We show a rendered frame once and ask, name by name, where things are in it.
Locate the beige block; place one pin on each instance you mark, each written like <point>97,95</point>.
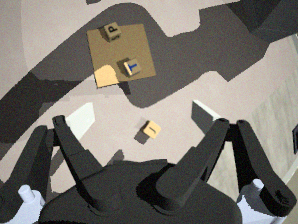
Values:
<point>132,67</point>
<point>151,129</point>
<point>112,32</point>

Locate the tan mat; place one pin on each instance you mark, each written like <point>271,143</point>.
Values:
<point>108,58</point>

